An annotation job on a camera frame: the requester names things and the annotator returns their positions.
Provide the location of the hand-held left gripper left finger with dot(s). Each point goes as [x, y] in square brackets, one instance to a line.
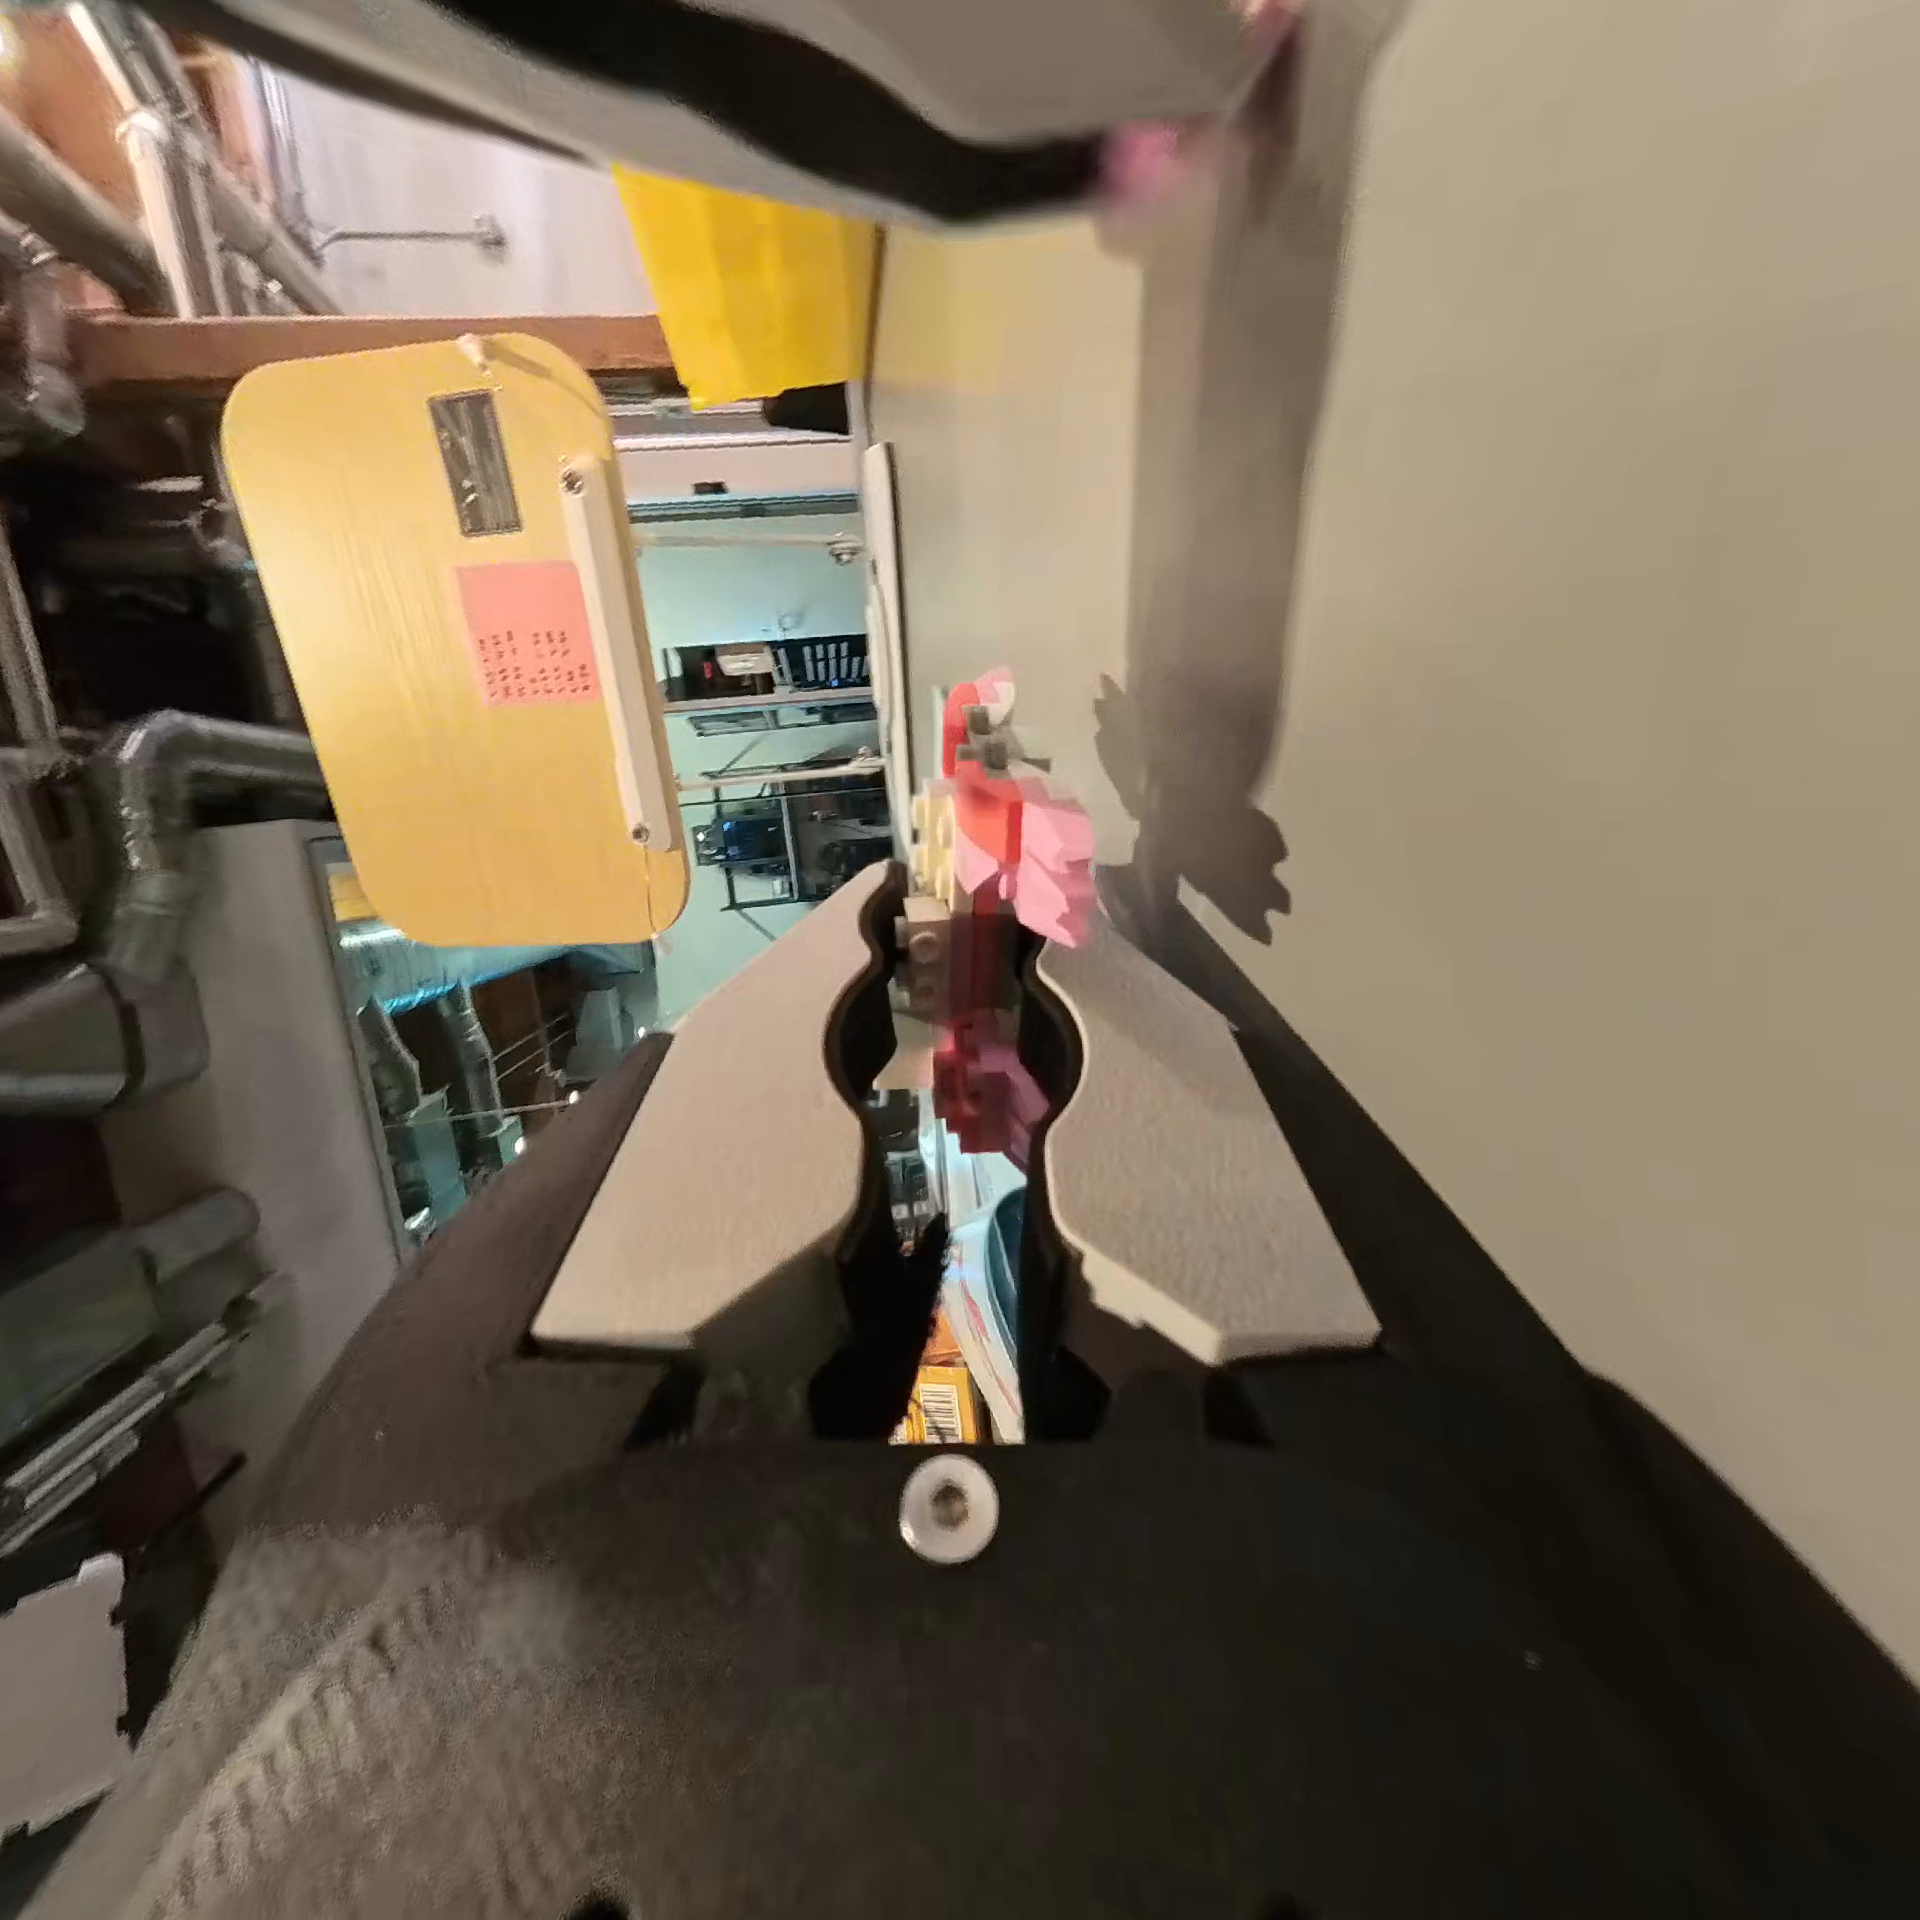
[706, 1171]

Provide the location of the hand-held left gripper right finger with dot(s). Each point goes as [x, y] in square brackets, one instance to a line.
[1201, 1184]

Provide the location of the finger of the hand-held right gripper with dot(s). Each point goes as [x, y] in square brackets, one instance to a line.
[902, 60]

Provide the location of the pink toy brick bird model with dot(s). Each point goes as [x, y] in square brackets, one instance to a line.
[991, 819]

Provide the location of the grey desk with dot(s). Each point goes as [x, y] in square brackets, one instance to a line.
[1577, 598]

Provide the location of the yellow bin with plastic bags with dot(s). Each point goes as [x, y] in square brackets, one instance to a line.
[751, 283]

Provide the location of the wooden book stand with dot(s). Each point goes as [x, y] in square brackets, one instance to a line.
[390, 720]

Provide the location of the pink sticky note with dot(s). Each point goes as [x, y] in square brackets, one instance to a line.
[525, 629]

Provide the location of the person's grey hoodie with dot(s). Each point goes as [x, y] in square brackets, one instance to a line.
[301, 1724]

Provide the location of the silver ventilation duct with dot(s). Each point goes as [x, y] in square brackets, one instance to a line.
[166, 840]

